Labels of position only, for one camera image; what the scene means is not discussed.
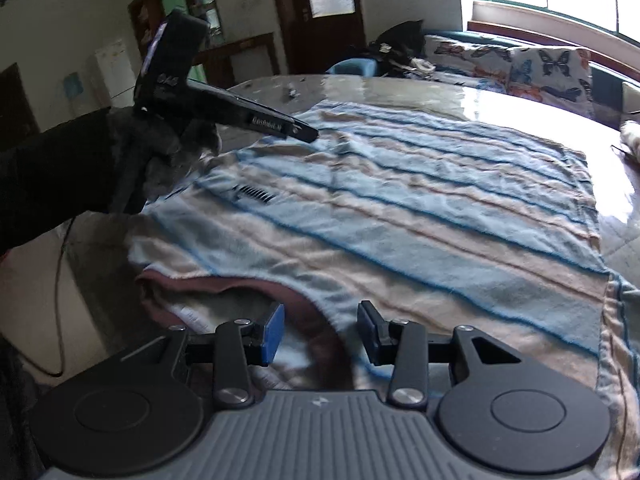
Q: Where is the white refrigerator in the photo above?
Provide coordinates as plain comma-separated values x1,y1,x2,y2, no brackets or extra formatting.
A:
94,39,136,108

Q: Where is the left gloved hand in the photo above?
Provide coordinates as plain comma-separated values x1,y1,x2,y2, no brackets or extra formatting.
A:
108,107,221,214

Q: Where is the black bag on bench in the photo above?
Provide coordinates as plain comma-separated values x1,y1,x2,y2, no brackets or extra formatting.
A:
369,20,425,75

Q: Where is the blue plastic chair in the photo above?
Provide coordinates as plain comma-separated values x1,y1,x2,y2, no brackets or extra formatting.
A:
326,58,378,78

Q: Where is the blue striped knit garment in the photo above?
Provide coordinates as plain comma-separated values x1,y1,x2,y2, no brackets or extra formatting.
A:
128,102,639,479

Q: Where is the butterfly print cushion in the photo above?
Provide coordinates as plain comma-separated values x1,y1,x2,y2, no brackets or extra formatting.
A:
508,47,594,119
423,35,533,93

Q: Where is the dark wooden door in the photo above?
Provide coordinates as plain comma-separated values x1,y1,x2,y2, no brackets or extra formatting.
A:
274,0,366,74

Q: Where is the black power cable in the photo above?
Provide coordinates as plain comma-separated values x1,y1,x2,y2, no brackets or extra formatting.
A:
0,216,77,378

